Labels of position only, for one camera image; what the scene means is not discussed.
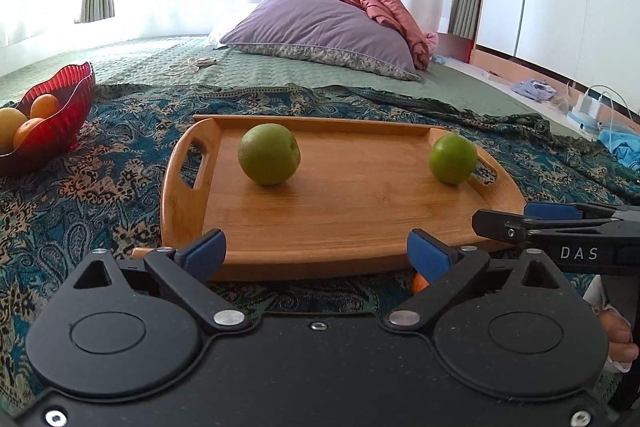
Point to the green quilted bedspread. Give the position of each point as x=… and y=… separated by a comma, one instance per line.
x=300, y=77

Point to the small tangerine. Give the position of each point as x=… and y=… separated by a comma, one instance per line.
x=419, y=285

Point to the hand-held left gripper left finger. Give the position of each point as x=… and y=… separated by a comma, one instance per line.
x=202, y=253

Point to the blue cloth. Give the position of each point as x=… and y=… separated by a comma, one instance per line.
x=622, y=152

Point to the green apple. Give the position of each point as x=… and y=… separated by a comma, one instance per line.
x=269, y=153
x=452, y=159

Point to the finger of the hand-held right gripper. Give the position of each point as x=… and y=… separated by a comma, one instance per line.
x=550, y=209
x=505, y=227

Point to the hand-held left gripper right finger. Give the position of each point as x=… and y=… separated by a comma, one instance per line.
x=430, y=257

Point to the white wardrobe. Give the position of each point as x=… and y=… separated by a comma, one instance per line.
x=575, y=7

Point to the yellow fruit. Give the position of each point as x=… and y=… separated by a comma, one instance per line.
x=7, y=127

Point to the wooden tray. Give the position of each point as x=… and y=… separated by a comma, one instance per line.
x=325, y=207

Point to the purple pillow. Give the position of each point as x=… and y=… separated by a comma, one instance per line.
x=320, y=27

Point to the person's right hand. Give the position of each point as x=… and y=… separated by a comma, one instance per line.
x=619, y=337

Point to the orange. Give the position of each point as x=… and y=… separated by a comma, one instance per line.
x=27, y=133
x=44, y=106

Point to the pale purple cloth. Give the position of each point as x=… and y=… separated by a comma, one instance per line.
x=535, y=89

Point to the white pillow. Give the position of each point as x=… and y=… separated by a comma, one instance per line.
x=220, y=37

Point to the patterned teal blanket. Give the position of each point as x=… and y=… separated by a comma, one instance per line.
x=100, y=187

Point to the red glass bowl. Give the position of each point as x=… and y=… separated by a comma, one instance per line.
x=65, y=107

